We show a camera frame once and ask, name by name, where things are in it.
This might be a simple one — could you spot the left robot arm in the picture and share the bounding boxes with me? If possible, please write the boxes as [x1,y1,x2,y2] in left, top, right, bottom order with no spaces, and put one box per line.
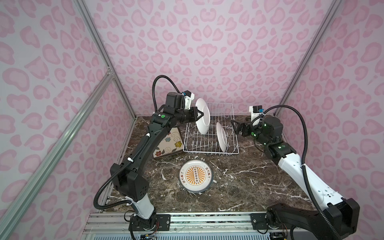
[108,91,204,220]

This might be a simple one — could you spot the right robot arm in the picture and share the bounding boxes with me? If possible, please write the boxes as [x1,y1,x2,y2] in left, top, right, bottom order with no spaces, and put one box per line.
[231,115,360,240]

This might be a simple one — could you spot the white round plate patterned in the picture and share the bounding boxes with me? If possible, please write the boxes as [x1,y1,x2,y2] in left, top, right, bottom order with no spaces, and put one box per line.
[216,122,228,153]

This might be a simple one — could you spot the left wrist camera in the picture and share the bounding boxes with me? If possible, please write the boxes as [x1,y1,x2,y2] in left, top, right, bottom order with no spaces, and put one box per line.
[182,91,195,110]

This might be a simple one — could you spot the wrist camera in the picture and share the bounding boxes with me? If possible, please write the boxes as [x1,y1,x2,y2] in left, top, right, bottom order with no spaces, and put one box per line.
[182,91,195,110]
[249,105,264,126]

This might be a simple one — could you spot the white wire dish rack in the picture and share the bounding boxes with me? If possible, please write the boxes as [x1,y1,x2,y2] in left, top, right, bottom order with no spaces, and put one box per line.
[183,103,239,156]

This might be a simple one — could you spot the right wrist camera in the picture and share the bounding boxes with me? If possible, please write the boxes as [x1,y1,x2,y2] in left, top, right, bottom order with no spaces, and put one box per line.
[249,105,264,126]

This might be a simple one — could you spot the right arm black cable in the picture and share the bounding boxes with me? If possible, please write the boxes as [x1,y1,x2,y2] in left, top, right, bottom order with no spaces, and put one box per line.
[250,104,343,240]

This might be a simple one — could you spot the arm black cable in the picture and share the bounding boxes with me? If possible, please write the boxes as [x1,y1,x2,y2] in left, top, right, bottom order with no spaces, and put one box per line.
[250,104,343,240]
[92,74,181,210]

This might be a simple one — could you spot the aluminium corner post left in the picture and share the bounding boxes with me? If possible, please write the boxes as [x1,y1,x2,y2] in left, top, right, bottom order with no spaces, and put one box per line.
[73,0,137,120]

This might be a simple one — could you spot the aluminium corner post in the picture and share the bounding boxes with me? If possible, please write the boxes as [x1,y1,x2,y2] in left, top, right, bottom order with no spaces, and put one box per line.
[279,0,344,105]
[73,0,137,120]

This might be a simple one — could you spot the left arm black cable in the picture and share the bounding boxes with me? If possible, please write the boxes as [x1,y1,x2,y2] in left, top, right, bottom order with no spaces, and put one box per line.
[92,74,181,210]

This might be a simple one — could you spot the aluminium corner post right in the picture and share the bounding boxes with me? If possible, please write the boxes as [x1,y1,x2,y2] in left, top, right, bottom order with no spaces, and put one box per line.
[279,0,344,105]

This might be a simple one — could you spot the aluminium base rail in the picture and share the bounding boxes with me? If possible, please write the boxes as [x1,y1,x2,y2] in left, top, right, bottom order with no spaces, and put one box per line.
[81,212,316,240]

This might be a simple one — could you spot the aluminium frame strut left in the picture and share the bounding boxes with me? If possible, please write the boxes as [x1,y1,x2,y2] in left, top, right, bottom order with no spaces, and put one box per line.
[1,73,115,240]

